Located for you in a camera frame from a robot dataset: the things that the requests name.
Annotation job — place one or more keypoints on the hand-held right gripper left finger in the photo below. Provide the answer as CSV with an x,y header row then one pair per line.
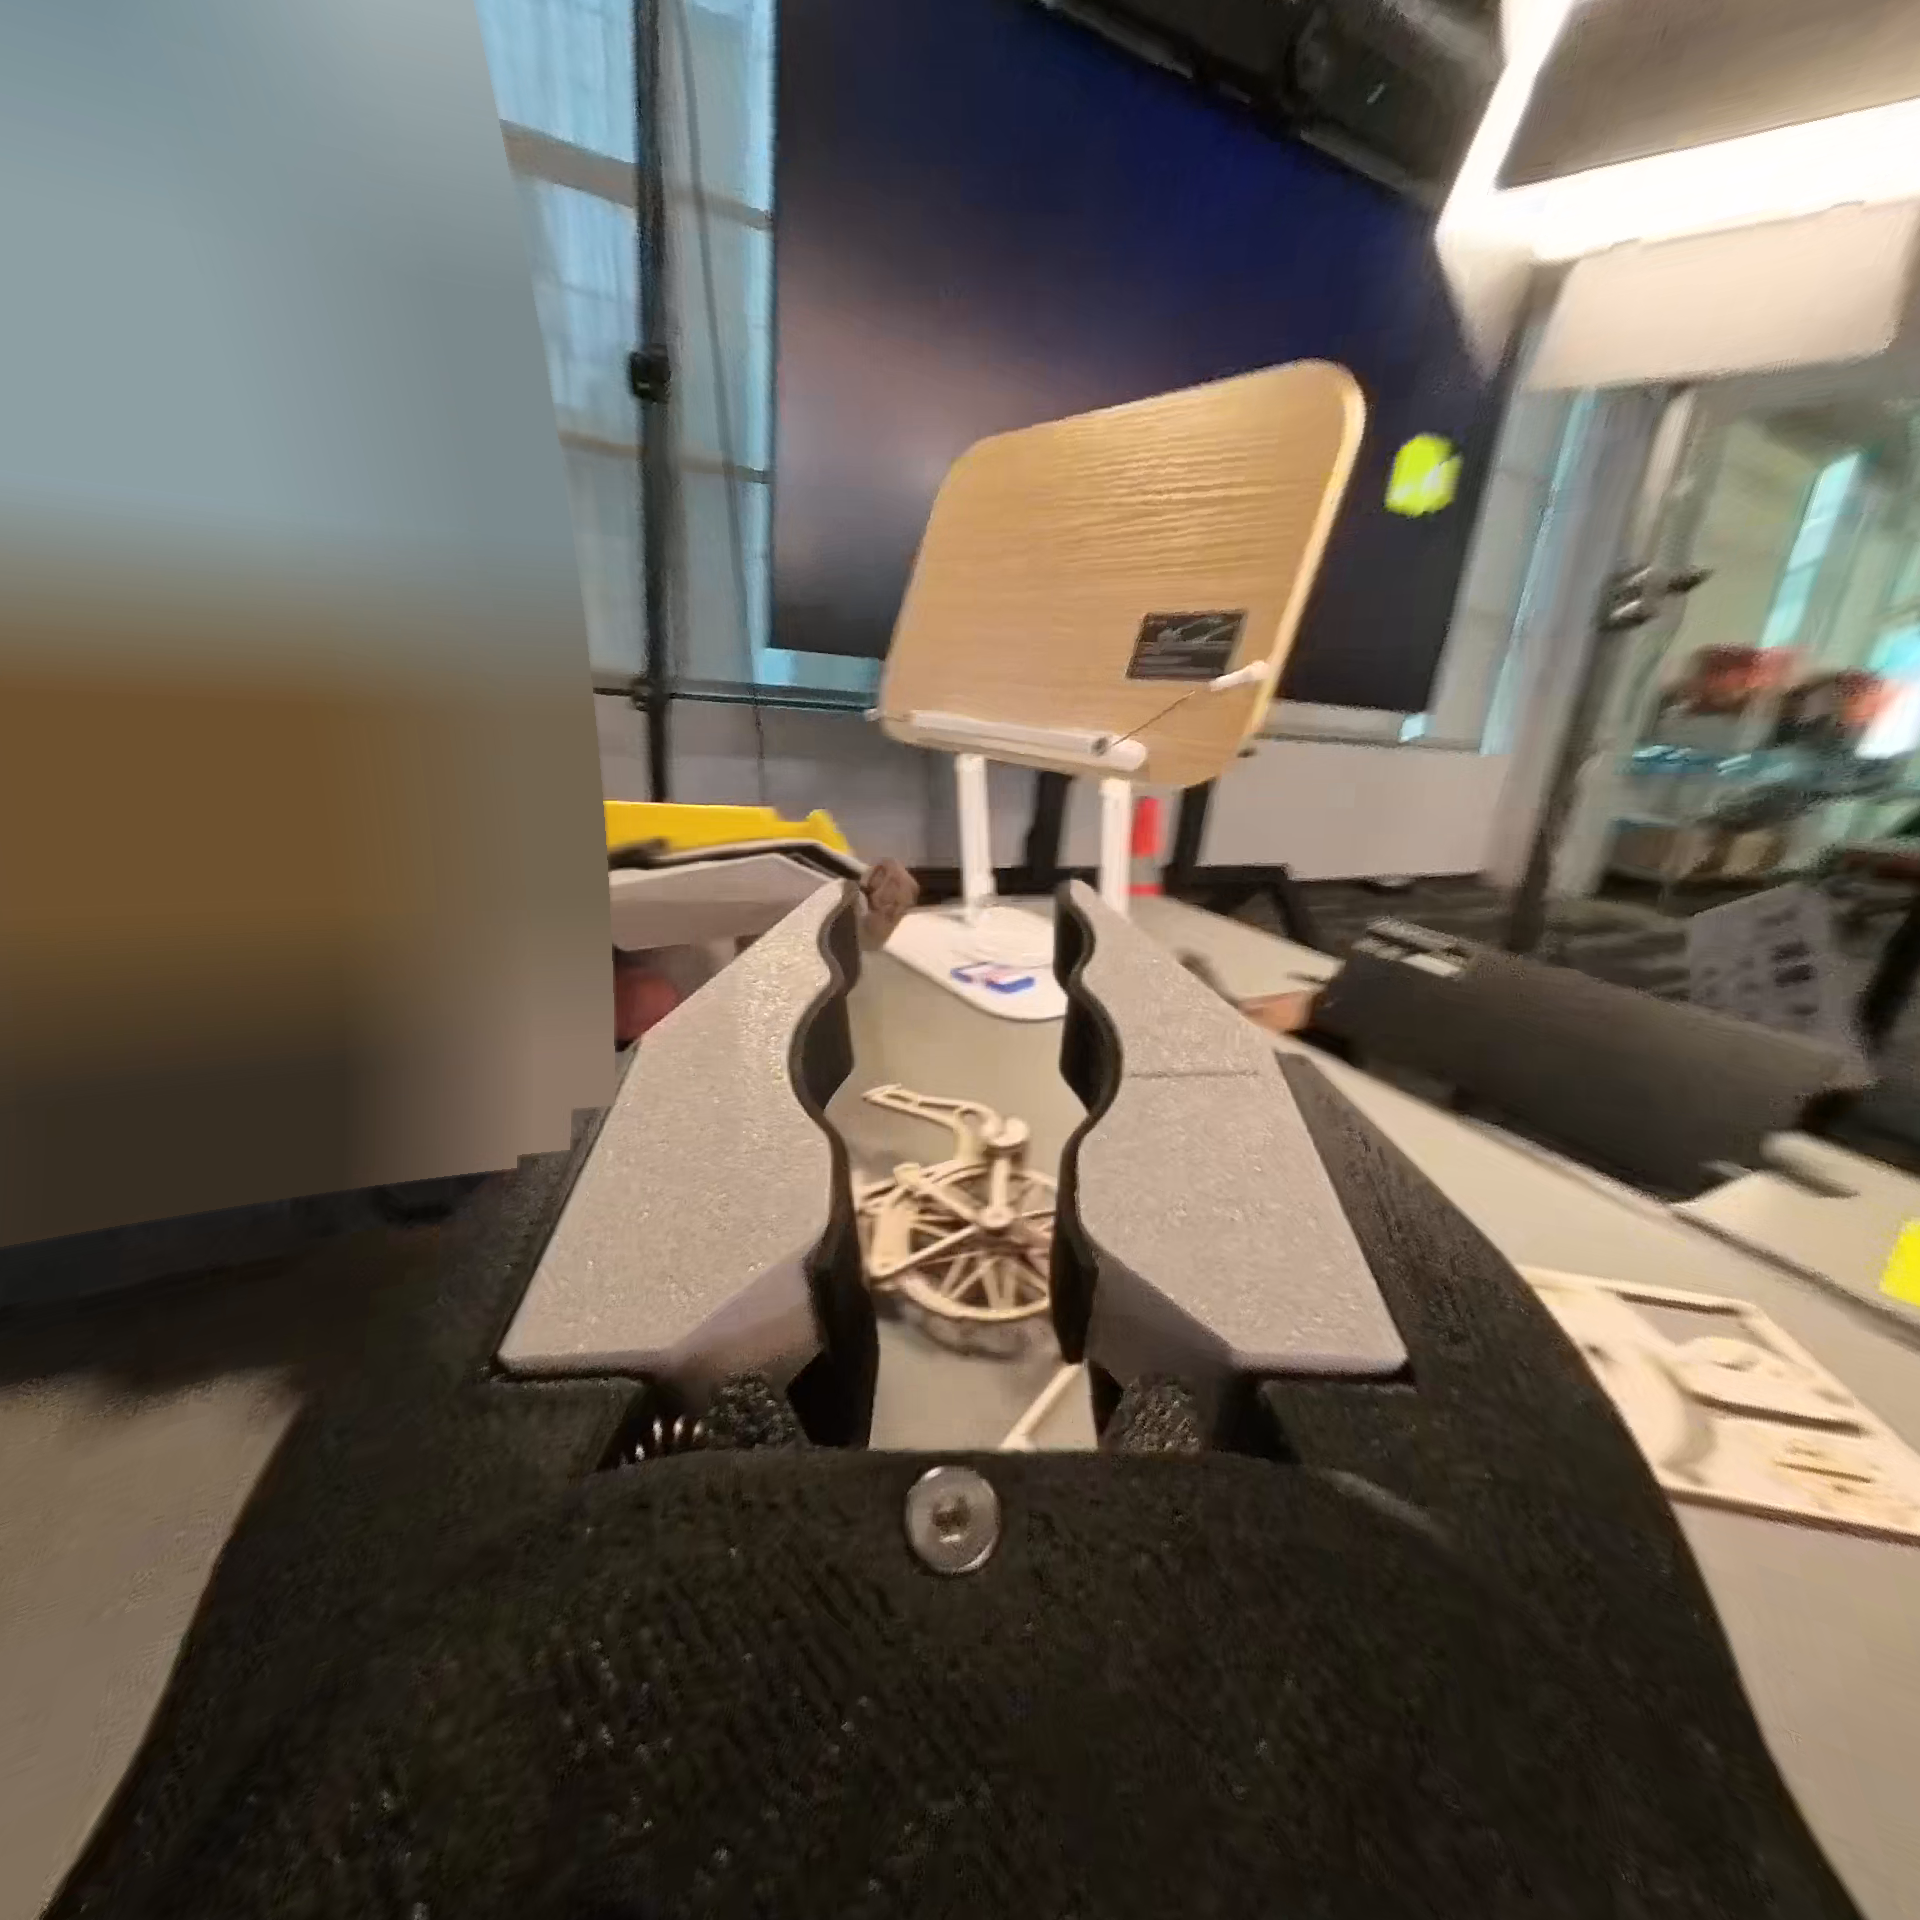
x,y
675,1201

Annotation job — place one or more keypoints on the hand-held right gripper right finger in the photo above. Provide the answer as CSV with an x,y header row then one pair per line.
x,y
1201,1201

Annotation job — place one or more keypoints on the wooden bicycle model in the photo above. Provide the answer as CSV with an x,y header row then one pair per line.
x,y
961,1215

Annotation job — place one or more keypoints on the wooden parts sheet yellow etching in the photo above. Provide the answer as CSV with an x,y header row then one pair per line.
x,y
1799,1478

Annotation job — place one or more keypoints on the orange traffic cone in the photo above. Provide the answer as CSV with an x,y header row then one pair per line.
x,y
1148,849

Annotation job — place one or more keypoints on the yellow plastic bin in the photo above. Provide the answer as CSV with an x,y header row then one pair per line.
x,y
706,826

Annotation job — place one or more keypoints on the black box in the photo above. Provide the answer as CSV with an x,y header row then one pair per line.
x,y
1575,1050

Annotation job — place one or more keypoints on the wooden book stand white legs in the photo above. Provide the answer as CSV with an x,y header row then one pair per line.
x,y
1110,556

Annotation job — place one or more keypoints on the yellow sticky note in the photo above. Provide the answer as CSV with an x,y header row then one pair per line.
x,y
1902,1261

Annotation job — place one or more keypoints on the black tripod pole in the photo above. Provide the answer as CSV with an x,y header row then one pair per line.
x,y
652,450

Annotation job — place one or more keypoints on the yellow-green round sticker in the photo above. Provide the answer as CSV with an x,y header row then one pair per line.
x,y
1426,476

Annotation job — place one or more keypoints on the black video bar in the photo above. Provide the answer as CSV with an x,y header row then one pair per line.
x,y
1350,77

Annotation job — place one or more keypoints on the large dark wall screen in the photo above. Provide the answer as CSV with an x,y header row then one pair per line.
x,y
974,225

